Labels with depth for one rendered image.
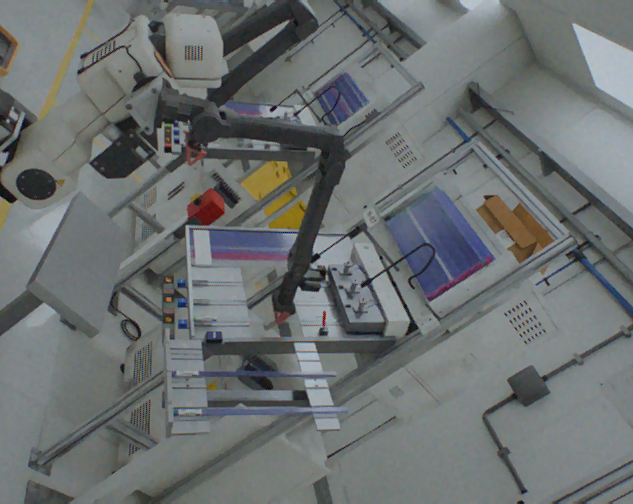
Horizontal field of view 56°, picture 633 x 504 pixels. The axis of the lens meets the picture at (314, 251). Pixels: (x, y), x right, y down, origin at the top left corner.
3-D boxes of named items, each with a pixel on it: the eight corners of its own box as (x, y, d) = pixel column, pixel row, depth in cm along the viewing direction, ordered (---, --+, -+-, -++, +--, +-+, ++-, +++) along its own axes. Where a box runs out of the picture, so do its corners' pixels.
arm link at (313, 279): (290, 250, 195) (296, 266, 189) (322, 254, 200) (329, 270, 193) (281, 279, 202) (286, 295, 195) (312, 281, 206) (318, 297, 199)
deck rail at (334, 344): (189, 355, 194) (191, 342, 190) (189, 351, 195) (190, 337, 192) (392, 352, 212) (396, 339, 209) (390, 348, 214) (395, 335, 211)
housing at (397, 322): (379, 350, 214) (389, 320, 206) (346, 269, 253) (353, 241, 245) (400, 350, 216) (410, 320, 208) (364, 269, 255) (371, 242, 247)
